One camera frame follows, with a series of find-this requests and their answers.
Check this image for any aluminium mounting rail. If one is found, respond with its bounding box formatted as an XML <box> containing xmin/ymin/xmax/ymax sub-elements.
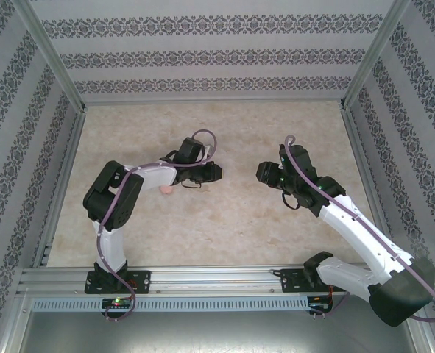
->
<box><xmin>16</xmin><ymin>267</ymin><xmax>422</xmax><ymax>296</ymax></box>

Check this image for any aluminium table side rail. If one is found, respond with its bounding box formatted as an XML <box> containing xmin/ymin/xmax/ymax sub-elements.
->
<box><xmin>340</xmin><ymin>102</ymin><xmax>422</xmax><ymax>271</ymax></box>
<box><xmin>32</xmin><ymin>110</ymin><xmax>88</xmax><ymax>268</ymax></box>

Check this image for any grey metal panel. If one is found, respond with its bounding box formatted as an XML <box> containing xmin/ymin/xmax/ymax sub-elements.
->
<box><xmin>3</xmin><ymin>310</ymin><xmax>434</xmax><ymax>353</ymax></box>

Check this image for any slotted grey cable duct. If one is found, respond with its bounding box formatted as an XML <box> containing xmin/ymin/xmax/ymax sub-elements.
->
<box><xmin>30</xmin><ymin>296</ymin><xmax>311</xmax><ymax>313</ymax></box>

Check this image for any aluminium frame post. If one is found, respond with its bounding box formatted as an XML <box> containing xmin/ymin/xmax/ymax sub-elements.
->
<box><xmin>13</xmin><ymin>0</ymin><xmax>88</xmax><ymax>115</ymax></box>
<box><xmin>339</xmin><ymin>0</ymin><xmax>412</xmax><ymax>111</ymax></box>

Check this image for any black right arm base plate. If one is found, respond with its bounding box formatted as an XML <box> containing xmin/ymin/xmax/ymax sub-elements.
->
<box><xmin>279</xmin><ymin>268</ymin><xmax>350</xmax><ymax>294</ymax></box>

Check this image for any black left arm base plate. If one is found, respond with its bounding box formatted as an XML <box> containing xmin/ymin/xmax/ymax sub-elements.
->
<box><xmin>84</xmin><ymin>269</ymin><xmax>152</xmax><ymax>295</ymax></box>

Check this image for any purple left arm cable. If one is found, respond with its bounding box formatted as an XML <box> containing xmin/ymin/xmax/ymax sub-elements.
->
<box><xmin>95</xmin><ymin>129</ymin><xmax>218</xmax><ymax>323</ymax></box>

